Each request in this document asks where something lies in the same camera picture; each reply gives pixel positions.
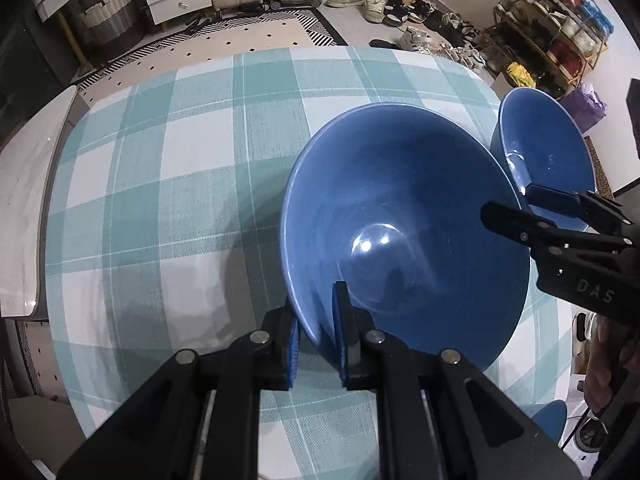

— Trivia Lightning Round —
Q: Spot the blue bowl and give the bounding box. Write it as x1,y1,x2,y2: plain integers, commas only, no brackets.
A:
280,103,529,370
521,400,567,443
490,87,596,231

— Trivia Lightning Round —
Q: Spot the person's hand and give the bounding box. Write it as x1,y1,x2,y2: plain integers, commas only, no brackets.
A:
584,314,639,414

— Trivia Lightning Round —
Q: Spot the purple bag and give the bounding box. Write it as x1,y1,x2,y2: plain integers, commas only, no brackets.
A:
560,82,608,133

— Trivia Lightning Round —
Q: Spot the teal plaid tablecloth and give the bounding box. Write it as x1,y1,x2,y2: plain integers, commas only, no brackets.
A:
44,45,576,480

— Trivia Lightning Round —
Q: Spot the wooden shoe rack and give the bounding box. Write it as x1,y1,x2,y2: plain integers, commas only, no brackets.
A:
484,0,614,99

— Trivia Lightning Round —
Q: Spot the black slipper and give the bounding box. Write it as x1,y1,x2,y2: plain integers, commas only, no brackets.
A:
369,39,401,50

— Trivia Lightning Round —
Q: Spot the patterned floor rug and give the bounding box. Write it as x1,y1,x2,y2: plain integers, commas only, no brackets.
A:
76,9,346,106

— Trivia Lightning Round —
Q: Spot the woven laundry basket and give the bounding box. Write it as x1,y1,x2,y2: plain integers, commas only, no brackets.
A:
80,0,143,53

